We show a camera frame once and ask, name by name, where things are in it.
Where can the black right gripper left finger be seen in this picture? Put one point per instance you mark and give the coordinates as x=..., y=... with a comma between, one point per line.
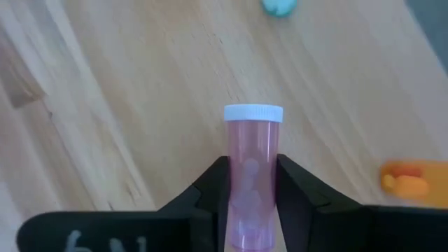
x=157, y=231

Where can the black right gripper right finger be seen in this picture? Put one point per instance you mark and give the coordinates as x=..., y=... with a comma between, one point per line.
x=350, y=231

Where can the small orange pill bottle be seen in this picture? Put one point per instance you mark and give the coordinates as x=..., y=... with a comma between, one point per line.
x=409, y=185

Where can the pink pill bottle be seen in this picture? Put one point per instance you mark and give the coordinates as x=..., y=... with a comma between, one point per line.
x=252, y=140

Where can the teal pill bottle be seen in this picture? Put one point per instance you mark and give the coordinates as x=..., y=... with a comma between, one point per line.
x=279, y=7

